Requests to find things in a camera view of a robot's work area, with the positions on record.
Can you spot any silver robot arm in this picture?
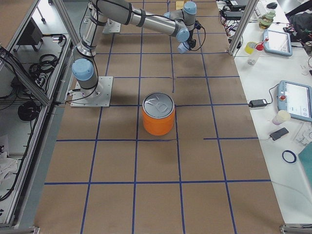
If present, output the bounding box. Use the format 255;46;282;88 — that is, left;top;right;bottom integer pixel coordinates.
70;0;200;108

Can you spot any white paper cup on desk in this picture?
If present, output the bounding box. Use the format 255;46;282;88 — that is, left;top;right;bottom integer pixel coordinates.
272;110;291;125

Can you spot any orange can with silver lid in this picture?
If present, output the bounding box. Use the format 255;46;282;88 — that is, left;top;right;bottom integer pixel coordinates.
142;92;175;136

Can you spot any black power adapter brick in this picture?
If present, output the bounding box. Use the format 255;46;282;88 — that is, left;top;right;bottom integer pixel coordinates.
248;99;268;108

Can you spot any clear bottle red cap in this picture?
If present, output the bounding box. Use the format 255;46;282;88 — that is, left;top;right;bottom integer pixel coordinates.
247;42;264;65

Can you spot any black smartphone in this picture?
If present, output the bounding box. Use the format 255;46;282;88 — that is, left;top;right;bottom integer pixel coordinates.
270;127;289;141

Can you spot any near teach pendant tablet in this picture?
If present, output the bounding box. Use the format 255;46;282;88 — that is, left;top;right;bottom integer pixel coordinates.
276;80;312;122

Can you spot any teach pendant tablet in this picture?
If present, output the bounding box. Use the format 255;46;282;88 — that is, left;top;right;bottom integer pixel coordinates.
276;80;312;122
263;29;293;57

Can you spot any far teach pendant tablet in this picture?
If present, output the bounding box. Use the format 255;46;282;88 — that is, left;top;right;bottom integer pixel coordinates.
263;29;293;57

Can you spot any black flat box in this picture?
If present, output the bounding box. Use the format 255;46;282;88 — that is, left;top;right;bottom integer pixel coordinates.
17;18;43;51

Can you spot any green glass jar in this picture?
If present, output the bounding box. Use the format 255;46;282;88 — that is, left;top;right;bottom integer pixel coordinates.
258;10;276;30

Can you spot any white crumpled cloth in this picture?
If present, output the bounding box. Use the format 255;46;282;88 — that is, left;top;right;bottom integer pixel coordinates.
0;151;18;183

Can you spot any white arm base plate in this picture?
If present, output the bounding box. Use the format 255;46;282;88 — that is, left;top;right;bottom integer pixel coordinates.
102;20;121;34
70;76;113;108

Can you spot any blue tape ring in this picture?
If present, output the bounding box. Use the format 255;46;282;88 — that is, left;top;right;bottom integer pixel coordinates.
282;150;297;164

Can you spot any aluminium frame post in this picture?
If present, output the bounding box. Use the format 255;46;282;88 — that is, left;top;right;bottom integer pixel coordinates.
228;0;258;56

